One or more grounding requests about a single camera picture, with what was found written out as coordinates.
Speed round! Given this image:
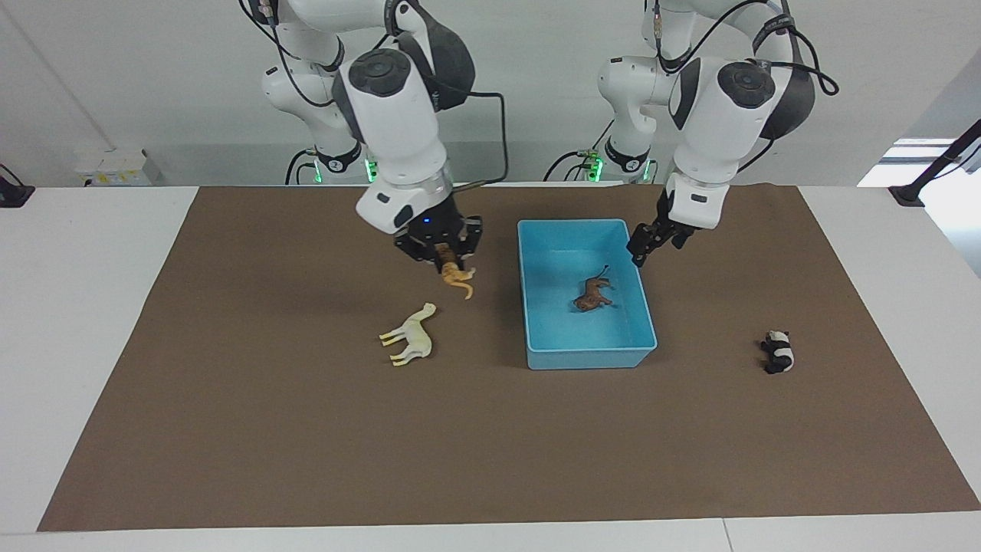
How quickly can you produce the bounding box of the orange striped tiger toy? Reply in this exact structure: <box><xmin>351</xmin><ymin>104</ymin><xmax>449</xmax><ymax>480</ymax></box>
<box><xmin>437</xmin><ymin>244</ymin><xmax>477</xmax><ymax>301</ymax></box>

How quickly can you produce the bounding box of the brown lion toy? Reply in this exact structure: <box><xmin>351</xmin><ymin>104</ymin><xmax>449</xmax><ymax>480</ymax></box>
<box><xmin>573</xmin><ymin>265</ymin><xmax>615</xmax><ymax>313</ymax></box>

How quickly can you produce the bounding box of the cream llama toy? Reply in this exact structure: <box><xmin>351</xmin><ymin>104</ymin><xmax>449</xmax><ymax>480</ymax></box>
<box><xmin>379</xmin><ymin>303</ymin><xmax>438</xmax><ymax>367</ymax></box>

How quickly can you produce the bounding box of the black and white panda toy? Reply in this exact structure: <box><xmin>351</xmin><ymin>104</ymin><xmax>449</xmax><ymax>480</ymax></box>
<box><xmin>759</xmin><ymin>330</ymin><xmax>796</xmax><ymax>375</ymax></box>

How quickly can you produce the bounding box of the light blue plastic storage box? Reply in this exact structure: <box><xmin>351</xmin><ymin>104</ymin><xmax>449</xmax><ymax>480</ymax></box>
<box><xmin>517</xmin><ymin>218</ymin><xmax>658</xmax><ymax>371</ymax></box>

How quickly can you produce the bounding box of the white cardboard box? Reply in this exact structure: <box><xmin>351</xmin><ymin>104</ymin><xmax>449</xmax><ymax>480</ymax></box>
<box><xmin>75</xmin><ymin>148</ymin><xmax>162</xmax><ymax>187</ymax></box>

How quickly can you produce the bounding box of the brown table mat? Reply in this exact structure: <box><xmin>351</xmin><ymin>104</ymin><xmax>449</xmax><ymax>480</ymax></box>
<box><xmin>37</xmin><ymin>184</ymin><xmax>981</xmax><ymax>532</ymax></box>

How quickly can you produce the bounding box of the black clamp stand with pole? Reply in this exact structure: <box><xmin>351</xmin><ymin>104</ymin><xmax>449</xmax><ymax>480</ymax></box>
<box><xmin>889</xmin><ymin>119</ymin><xmax>981</xmax><ymax>208</ymax></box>

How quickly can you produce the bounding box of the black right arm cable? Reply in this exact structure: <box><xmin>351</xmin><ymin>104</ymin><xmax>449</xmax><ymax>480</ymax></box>
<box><xmin>448</xmin><ymin>90</ymin><xmax>510</xmax><ymax>189</ymax></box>

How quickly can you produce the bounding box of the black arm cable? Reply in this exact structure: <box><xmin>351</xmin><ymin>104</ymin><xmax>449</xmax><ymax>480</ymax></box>
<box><xmin>448</xmin><ymin>90</ymin><xmax>510</xmax><ymax>189</ymax></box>
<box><xmin>651</xmin><ymin>0</ymin><xmax>841</xmax><ymax>99</ymax></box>

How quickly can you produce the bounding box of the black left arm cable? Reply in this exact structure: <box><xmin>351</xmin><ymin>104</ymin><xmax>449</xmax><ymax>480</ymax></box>
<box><xmin>651</xmin><ymin>0</ymin><xmax>841</xmax><ymax>99</ymax></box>

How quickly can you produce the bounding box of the black clamp mount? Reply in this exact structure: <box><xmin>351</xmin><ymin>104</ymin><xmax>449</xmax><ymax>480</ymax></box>
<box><xmin>0</xmin><ymin>163</ymin><xmax>36</xmax><ymax>209</ymax></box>

